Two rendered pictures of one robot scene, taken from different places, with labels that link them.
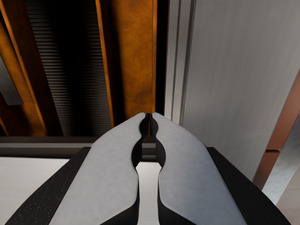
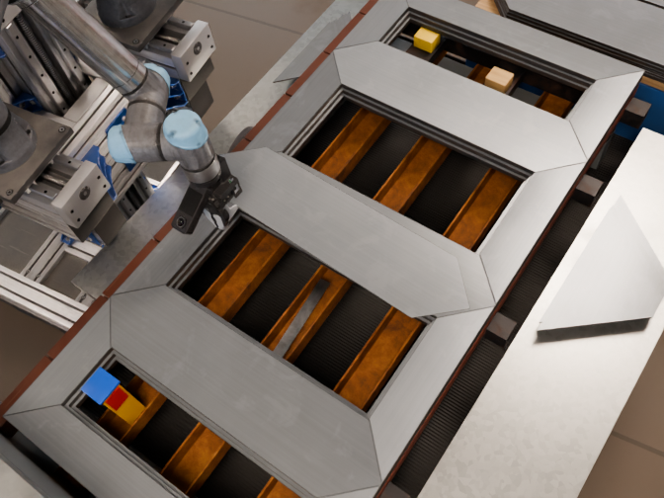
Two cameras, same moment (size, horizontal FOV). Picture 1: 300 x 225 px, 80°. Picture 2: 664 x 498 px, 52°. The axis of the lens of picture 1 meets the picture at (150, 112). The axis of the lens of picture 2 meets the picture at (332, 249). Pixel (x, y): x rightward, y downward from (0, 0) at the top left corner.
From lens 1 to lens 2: 1.50 m
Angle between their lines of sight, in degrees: 22
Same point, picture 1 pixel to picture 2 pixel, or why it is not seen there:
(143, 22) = (231, 284)
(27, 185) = (301, 226)
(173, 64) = (214, 242)
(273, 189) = (228, 125)
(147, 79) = (252, 256)
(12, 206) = (322, 220)
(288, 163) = not seen: hidden behind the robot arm
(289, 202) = not seen: outside the picture
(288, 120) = not seen: hidden behind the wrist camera
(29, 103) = (335, 284)
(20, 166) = (291, 235)
